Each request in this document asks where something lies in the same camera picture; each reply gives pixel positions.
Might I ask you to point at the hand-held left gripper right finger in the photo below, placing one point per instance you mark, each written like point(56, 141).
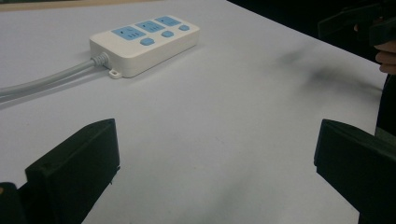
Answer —
point(358, 161)

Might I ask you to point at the white power strip blue sockets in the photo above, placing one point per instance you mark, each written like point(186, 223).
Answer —
point(146, 46)

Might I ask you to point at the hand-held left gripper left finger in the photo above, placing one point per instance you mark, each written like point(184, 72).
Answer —
point(74, 165)

